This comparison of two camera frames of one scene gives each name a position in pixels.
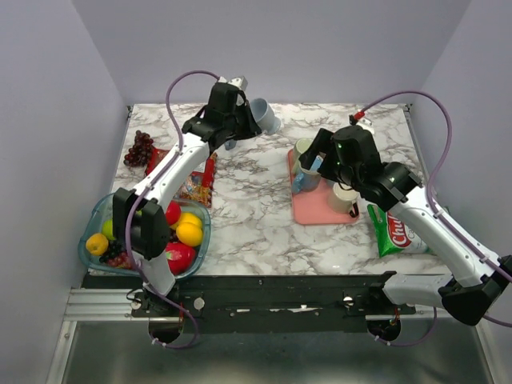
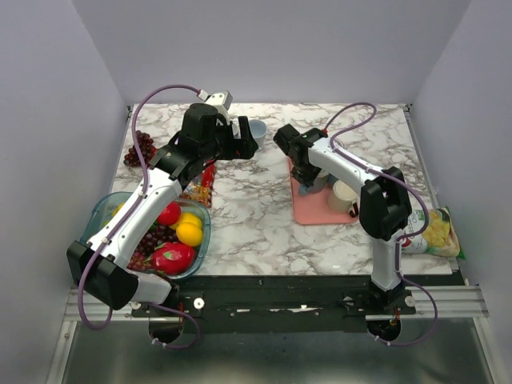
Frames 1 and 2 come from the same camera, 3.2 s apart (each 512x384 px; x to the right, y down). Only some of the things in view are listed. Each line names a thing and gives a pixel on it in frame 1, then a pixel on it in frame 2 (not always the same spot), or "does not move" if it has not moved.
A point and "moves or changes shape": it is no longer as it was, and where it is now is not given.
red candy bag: x=199 y=185 does not move
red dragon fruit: x=181 y=258 does not move
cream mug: x=342 y=201 does not move
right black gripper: x=322 y=142 to x=305 y=180
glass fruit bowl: x=102 y=210 does not move
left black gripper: x=251 y=128 to x=242 y=148
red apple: x=173 y=213 does not move
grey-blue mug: x=264 y=115 moves or changes shape
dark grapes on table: x=138 y=155 does not move
